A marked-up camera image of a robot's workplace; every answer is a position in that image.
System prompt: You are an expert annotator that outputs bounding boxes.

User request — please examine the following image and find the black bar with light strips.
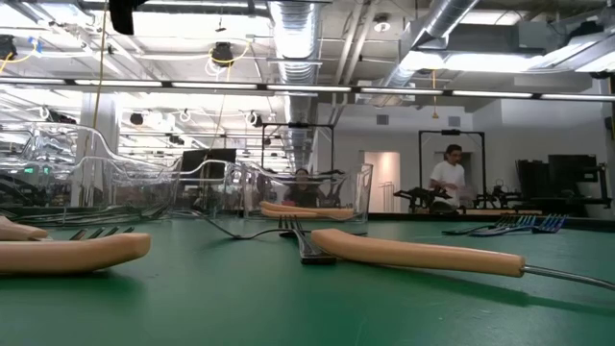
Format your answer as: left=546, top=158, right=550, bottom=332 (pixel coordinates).
left=0, top=75, right=615, bottom=103

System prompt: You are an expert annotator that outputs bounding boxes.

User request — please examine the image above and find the person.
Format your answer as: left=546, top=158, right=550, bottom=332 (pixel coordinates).
left=428, top=142, right=475, bottom=209
left=283, top=166, right=324, bottom=209

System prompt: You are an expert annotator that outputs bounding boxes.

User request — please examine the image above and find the green felt table mat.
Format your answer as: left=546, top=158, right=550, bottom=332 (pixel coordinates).
left=0, top=213, right=615, bottom=346

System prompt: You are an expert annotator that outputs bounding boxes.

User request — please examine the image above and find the black overhead camera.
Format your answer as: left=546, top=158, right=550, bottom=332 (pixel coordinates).
left=209, top=40, right=235, bottom=68

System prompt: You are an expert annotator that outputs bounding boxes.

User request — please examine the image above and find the yellow hanging cable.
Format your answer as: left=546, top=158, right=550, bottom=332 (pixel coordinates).
left=92, top=0, right=109, bottom=134

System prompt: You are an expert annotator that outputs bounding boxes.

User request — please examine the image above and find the iridescent rainbow metal fork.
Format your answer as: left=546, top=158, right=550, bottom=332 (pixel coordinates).
left=499, top=213, right=569, bottom=235
left=468, top=214, right=538, bottom=237

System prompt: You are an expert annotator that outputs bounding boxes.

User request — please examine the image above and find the black rig frame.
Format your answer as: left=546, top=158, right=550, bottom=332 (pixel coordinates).
left=417, top=128, right=486, bottom=212

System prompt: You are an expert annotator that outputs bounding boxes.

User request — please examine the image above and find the clear plastic bin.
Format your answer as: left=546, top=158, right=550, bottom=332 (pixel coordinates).
left=76, top=156, right=244, bottom=220
left=0, top=119, right=183, bottom=226
left=238, top=161, right=375, bottom=223

